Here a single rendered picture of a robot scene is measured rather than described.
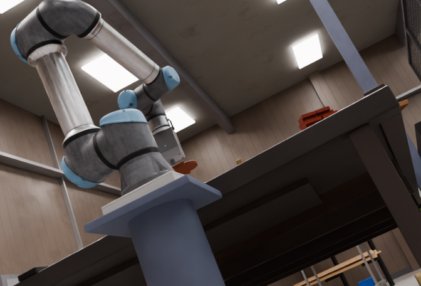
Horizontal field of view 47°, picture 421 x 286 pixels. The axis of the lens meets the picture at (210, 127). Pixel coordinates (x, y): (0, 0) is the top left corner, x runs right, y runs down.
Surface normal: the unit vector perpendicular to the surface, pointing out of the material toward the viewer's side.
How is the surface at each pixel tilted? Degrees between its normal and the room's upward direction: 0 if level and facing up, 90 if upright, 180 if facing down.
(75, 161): 97
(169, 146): 90
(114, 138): 94
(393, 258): 90
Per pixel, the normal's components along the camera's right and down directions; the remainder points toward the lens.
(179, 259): 0.07, -0.41
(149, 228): -0.36, -0.22
